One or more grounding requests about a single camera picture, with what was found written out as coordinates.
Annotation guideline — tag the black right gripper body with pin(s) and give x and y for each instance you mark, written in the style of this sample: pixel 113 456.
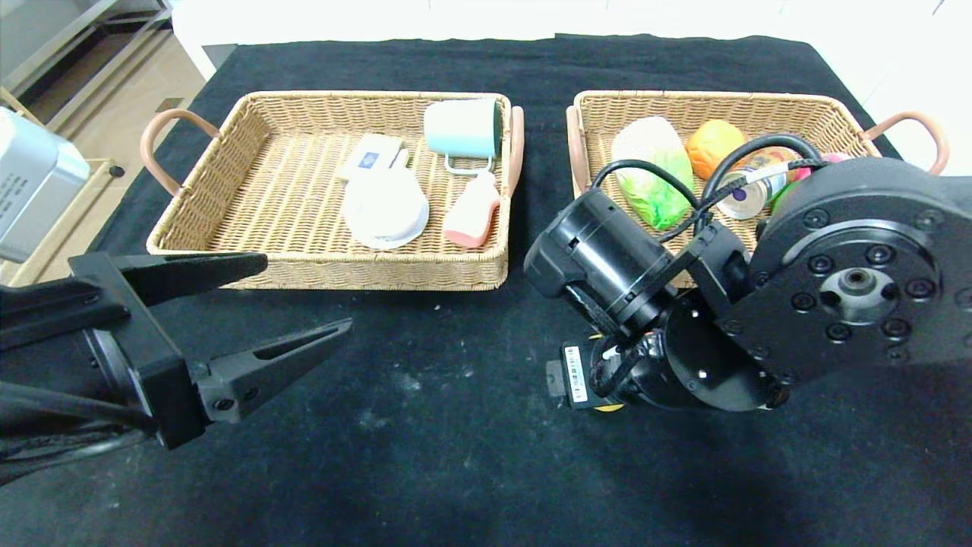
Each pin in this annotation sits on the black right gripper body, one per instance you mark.
pixel 575 368

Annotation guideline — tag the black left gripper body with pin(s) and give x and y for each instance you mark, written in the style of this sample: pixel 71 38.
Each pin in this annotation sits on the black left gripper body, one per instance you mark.
pixel 144 346

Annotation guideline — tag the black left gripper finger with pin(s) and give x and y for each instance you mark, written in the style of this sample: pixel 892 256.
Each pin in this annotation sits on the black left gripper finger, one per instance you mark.
pixel 258 372
pixel 197 270

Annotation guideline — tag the pink bottle white cap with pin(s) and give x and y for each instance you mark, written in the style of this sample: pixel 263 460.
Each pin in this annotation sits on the pink bottle white cap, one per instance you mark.
pixel 472 216

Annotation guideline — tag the crushed white paper bowl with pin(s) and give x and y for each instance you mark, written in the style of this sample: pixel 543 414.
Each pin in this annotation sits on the crushed white paper bowl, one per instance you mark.
pixel 386 209

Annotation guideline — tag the gold drink can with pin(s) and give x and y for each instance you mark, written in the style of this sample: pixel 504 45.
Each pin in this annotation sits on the gold drink can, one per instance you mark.
pixel 740 199

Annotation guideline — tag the white green napa cabbage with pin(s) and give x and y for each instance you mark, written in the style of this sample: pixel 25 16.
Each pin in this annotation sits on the white green napa cabbage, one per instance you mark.
pixel 645 137

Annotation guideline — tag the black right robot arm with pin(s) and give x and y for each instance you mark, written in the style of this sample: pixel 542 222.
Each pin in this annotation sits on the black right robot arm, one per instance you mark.
pixel 835 304

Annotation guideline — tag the small card box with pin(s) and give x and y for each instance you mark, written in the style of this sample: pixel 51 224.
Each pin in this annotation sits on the small card box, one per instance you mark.
pixel 372 156

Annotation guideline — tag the white table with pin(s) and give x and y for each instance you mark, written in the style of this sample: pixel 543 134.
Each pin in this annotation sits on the white table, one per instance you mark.
pixel 220 23

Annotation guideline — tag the orange fruit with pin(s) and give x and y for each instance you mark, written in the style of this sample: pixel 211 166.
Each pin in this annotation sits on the orange fruit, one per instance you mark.
pixel 710 144

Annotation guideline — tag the mint green mug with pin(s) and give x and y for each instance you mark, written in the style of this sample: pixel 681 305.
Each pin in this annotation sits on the mint green mug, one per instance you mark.
pixel 459 128

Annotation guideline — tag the green round fruit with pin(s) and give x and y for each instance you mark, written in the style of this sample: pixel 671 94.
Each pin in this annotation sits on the green round fruit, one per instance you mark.
pixel 782 196

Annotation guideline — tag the red pink peach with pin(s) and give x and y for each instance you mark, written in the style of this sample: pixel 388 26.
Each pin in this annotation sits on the red pink peach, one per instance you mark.
pixel 834 158

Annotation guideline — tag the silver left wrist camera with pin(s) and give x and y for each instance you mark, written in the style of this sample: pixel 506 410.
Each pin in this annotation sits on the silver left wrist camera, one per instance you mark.
pixel 34 182

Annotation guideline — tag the grey metal shelf frame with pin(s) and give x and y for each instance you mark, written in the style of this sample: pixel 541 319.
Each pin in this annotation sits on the grey metal shelf frame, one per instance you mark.
pixel 61 44

